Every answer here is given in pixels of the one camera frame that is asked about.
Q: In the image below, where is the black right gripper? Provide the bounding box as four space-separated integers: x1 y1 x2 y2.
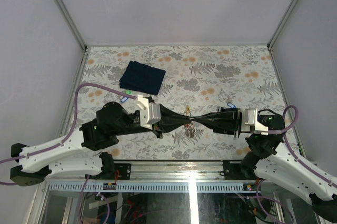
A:
192 107 253 137

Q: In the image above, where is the key with blue tag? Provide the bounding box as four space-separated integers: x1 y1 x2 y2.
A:
226 102 236 108

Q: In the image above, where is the metal keyring with yellow grip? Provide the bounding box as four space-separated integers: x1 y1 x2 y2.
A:
183 106 195 138

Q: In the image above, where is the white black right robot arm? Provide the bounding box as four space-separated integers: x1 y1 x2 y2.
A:
191 108 336 223

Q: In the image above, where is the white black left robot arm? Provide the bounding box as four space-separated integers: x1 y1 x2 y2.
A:
10 96 191 187

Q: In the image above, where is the floral patterned table mat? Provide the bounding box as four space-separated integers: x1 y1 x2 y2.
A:
78 45 285 160

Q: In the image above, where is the small blue key tag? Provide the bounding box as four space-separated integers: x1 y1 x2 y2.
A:
120 97 128 103

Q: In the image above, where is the key with green tag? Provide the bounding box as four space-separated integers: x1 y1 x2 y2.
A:
122 90 131 95

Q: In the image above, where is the dark navy folded cloth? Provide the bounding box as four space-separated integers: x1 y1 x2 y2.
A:
120 61 166 95

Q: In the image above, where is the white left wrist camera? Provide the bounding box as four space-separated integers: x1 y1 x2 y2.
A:
136 95 161 130

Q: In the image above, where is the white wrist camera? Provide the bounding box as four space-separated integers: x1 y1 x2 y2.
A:
136 95 161 130
241 108 268 135

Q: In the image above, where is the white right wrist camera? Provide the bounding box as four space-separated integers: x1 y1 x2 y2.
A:
241 108 268 135

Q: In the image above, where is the aluminium front rail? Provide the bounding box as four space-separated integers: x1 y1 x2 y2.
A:
39 159 264 182

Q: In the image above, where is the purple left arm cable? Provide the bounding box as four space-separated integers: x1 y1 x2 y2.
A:
0 83 137 187

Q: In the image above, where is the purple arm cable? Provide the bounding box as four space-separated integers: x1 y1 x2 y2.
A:
0 83 137 187
267 105 337 188

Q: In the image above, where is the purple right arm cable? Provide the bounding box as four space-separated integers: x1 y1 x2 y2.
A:
267 105 337 188

